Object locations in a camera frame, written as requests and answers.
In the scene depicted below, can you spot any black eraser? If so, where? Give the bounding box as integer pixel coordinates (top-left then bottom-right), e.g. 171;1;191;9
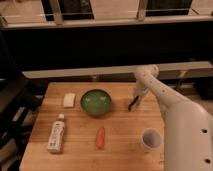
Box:
128;96;139;111

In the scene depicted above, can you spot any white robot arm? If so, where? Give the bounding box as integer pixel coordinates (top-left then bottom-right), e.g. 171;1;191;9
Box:
134;65;213;171

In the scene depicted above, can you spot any white sponge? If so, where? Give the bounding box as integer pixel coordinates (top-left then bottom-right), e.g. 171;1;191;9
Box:
63;93;76;108

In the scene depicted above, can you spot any green bowl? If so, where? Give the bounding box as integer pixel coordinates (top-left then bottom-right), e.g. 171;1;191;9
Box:
80;89;112;117

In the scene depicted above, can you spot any white paper cup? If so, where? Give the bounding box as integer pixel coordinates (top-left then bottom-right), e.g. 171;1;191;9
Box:
140;128;163;153

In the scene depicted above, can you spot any orange carrot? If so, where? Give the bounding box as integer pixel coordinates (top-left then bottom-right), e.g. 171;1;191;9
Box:
96;127;105;149

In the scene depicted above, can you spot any wooden cutting board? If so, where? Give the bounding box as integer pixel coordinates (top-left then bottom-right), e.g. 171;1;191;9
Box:
20;83;164;171

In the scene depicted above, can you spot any white plastic bottle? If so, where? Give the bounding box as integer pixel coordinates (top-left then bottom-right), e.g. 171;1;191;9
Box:
47;114;65;153

